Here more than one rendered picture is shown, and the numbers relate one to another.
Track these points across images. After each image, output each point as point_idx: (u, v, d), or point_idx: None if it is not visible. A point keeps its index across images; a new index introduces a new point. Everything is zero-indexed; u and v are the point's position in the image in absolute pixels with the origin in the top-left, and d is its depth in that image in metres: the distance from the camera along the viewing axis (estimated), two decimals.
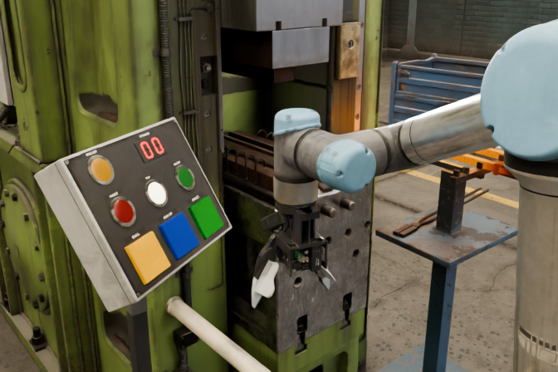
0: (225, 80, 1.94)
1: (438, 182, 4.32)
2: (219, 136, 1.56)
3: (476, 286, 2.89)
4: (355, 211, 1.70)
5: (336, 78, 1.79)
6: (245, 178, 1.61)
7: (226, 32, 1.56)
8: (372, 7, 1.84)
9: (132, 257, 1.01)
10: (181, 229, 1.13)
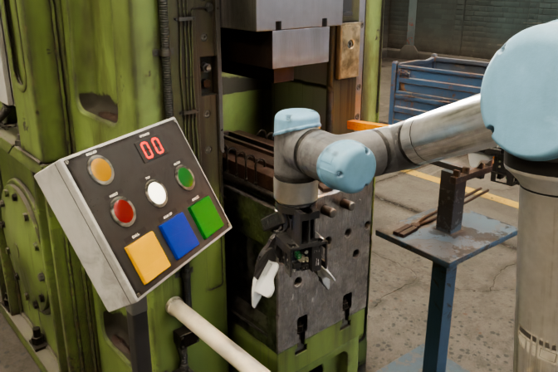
0: (225, 80, 1.94)
1: (438, 182, 4.32)
2: (219, 136, 1.56)
3: (476, 286, 2.89)
4: (355, 211, 1.70)
5: (336, 78, 1.79)
6: (245, 178, 1.61)
7: (226, 32, 1.56)
8: (372, 7, 1.84)
9: (132, 257, 1.01)
10: (181, 229, 1.13)
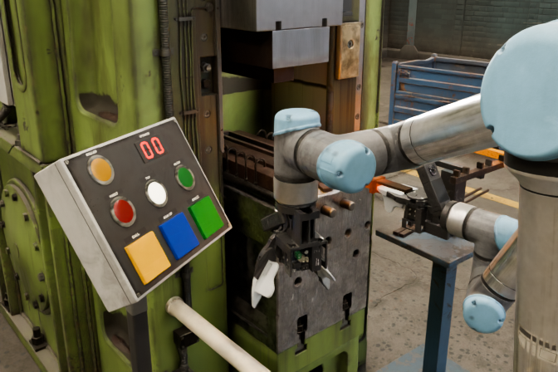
0: (225, 80, 1.94)
1: None
2: (219, 136, 1.56)
3: None
4: (355, 211, 1.70)
5: (336, 78, 1.79)
6: (245, 178, 1.61)
7: (226, 32, 1.56)
8: (372, 7, 1.84)
9: (132, 257, 1.01)
10: (181, 229, 1.13)
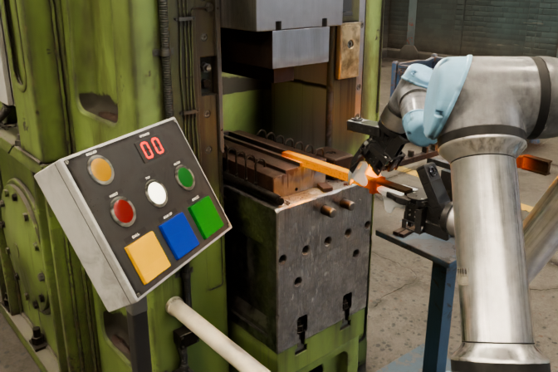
0: (225, 80, 1.94)
1: None
2: (219, 136, 1.56)
3: None
4: (355, 211, 1.70)
5: (336, 78, 1.79)
6: (245, 178, 1.61)
7: (226, 32, 1.56)
8: (372, 7, 1.84)
9: (132, 257, 1.01)
10: (181, 229, 1.13)
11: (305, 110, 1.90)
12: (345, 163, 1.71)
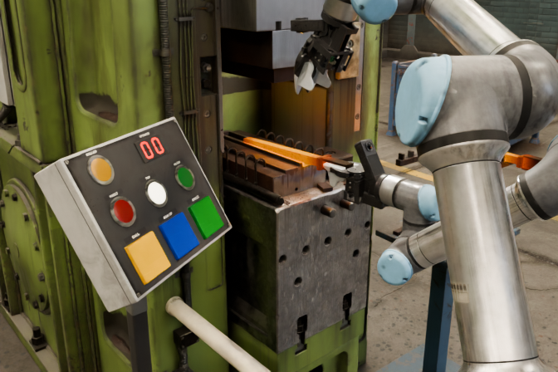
0: (225, 80, 1.94)
1: None
2: (219, 136, 1.56)
3: None
4: (355, 211, 1.70)
5: (336, 78, 1.79)
6: (245, 178, 1.61)
7: (226, 32, 1.56)
8: None
9: (132, 257, 1.01)
10: (181, 229, 1.13)
11: (305, 110, 1.90)
12: None
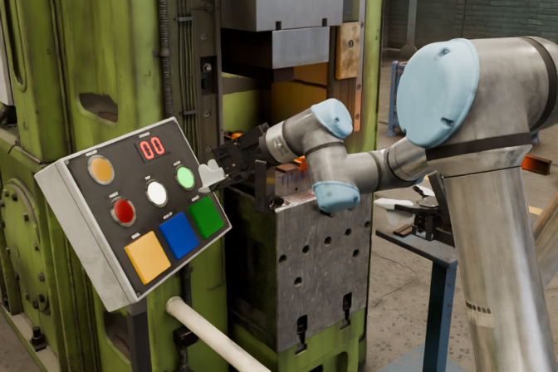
0: (225, 80, 1.94)
1: None
2: (219, 136, 1.56)
3: None
4: (355, 211, 1.70)
5: (336, 78, 1.79)
6: (245, 178, 1.61)
7: (226, 32, 1.56)
8: (372, 7, 1.84)
9: (132, 257, 1.01)
10: (181, 229, 1.13)
11: (305, 110, 1.90)
12: None
